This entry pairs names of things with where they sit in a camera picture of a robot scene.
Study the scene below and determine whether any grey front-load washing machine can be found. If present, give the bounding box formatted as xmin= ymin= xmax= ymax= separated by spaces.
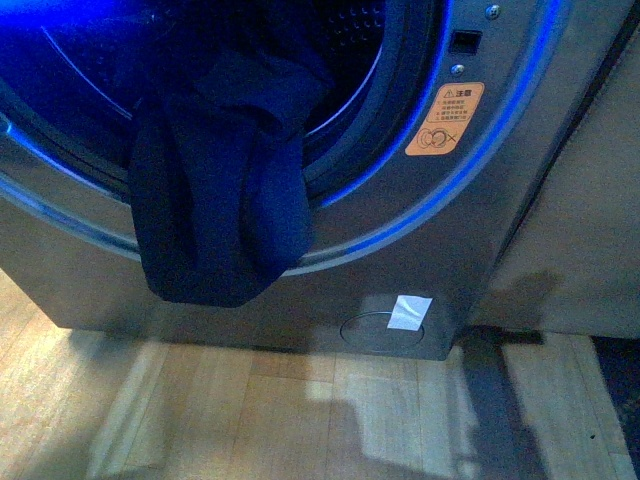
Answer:
xmin=1 ymin=1 xmax=639 ymax=360

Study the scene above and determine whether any dark navy knitted garment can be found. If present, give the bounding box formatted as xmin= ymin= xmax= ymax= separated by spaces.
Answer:
xmin=129 ymin=49 xmax=332 ymax=308

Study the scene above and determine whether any orange warning sticker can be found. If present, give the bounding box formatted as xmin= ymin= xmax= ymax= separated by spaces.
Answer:
xmin=405 ymin=82 xmax=485 ymax=156

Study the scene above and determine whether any white tape on filter cover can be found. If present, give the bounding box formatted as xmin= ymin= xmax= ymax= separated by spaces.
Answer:
xmin=387 ymin=295 xmax=433 ymax=332

